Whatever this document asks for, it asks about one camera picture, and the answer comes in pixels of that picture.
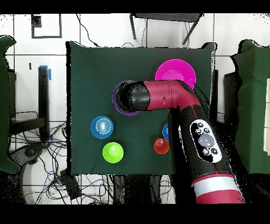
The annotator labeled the green ribbed bowl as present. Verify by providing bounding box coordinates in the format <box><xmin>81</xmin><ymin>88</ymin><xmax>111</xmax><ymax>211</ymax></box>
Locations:
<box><xmin>102</xmin><ymin>142</ymin><xmax>124</xmax><ymax>164</ymax></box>

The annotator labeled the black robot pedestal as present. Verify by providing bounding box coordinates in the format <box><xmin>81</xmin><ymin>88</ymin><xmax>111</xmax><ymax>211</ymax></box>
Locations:
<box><xmin>112</xmin><ymin>175</ymin><xmax>176</xmax><ymax>204</ymax></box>

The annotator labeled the orange cup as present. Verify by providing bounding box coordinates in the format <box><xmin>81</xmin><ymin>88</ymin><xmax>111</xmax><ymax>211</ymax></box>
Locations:
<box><xmin>153</xmin><ymin>137</ymin><xmax>170</xmax><ymax>155</ymax></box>

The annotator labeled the large purple bowl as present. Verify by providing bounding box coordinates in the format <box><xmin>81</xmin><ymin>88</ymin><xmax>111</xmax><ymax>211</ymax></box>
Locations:
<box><xmin>111</xmin><ymin>80</ymin><xmax>142</xmax><ymax>116</ymax></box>

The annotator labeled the black metal frame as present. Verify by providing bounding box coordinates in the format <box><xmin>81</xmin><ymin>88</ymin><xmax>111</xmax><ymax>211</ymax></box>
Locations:
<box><xmin>210</xmin><ymin>69</ymin><xmax>240</xmax><ymax>125</ymax></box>
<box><xmin>8</xmin><ymin>66</ymin><xmax>51</xmax><ymax>142</ymax></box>

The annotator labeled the dark blue ribbed bowl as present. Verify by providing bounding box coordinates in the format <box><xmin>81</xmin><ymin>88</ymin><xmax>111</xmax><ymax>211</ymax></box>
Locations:
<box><xmin>162</xmin><ymin>123</ymin><xmax>169</xmax><ymax>142</ymax></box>

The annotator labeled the green cloth covered table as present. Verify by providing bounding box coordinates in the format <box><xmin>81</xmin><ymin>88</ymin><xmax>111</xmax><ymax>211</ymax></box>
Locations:
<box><xmin>229</xmin><ymin>39</ymin><xmax>270</xmax><ymax>175</ymax></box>
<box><xmin>0</xmin><ymin>35</ymin><xmax>21</xmax><ymax>174</ymax></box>

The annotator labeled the dark green tablecloth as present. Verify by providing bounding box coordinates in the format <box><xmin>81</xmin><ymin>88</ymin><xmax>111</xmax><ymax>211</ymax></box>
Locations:
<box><xmin>66</xmin><ymin>41</ymin><xmax>217</xmax><ymax>176</ymax></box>

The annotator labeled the translucent blue straight-sided bowl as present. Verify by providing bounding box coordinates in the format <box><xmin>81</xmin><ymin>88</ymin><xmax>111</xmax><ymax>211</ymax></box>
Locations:
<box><xmin>90</xmin><ymin>115</ymin><xmax>114</xmax><ymax>139</ymax></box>

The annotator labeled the black floor cable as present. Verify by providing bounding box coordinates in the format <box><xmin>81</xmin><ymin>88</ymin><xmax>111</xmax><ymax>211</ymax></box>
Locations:
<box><xmin>75</xmin><ymin>13</ymin><xmax>101</xmax><ymax>48</ymax></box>

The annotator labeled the grey chair base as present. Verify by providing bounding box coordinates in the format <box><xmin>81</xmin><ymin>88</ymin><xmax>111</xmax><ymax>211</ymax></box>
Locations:
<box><xmin>9</xmin><ymin>143</ymin><xmax>45</xmax><ymax>165</ymax></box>

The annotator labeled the large pink bowl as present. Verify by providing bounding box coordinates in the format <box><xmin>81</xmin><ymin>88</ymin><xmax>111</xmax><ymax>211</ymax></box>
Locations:
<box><xmin>155</xmin><ymin>59</ymin><xmax>197</xmax><ymax>90</ymax></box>

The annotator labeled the black power adapter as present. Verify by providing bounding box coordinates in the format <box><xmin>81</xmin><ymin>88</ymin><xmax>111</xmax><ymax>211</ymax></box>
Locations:
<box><xmin>59</xmin><ymin>169</ymin><xmax>82</xmax><ymax>200</ymax></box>

